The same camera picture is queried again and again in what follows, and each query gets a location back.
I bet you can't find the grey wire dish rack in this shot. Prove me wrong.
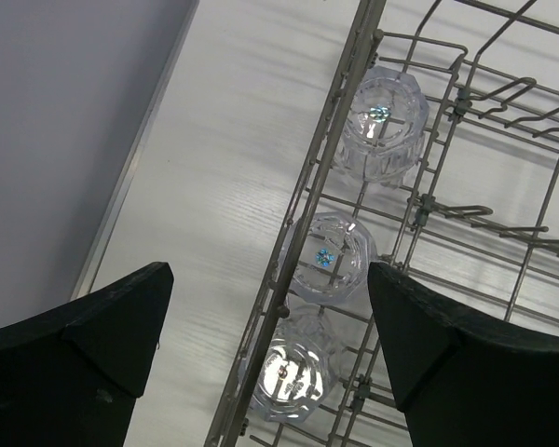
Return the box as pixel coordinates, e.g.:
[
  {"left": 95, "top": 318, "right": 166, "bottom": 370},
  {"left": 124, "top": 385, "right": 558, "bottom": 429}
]
[{"left": 204, "top": 0, "right": 559, "bottom": 447}]

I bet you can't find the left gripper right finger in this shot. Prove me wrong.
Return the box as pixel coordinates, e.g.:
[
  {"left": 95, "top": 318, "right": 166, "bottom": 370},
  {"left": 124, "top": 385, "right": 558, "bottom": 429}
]
[{"left": 367, "top": 262, "right": 559, "bottom": 446}]

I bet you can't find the clear glass cup middle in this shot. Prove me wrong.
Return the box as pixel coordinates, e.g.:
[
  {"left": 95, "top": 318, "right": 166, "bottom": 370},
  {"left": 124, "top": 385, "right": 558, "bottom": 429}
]
[{"left": 290, "top": 211, "right": 377, "bottom": 306}]

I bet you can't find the clear glass cup back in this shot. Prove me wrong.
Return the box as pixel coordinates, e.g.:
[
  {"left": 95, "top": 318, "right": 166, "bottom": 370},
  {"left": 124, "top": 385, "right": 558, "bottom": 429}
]
[{"left": 334, "top": 66, "right": 429, "bottom": 188}]

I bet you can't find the clear glass cup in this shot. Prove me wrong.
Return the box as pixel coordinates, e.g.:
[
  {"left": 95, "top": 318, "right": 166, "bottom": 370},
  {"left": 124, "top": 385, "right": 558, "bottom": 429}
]
[
  {"left": 250, "top": 305, "right": 345, "bottom": 423},
  {"left": 290, "top": 211, "right": 377, "bottom": 306},
  {"left": 334, "top": 66, "right": 429, "bottom": 188}
]

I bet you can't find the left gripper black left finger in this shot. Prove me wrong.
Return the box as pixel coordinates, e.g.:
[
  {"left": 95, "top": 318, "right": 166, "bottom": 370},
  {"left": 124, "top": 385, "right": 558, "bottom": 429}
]
[{"left": 0, "top": 262, "right": 174, "bottom": 446}]

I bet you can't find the clear glass cup front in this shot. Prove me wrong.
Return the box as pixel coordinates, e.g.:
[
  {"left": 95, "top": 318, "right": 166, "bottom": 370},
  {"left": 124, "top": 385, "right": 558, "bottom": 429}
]
[{"left": 250, "top": 305, "right": 345, "bottom": 423}]

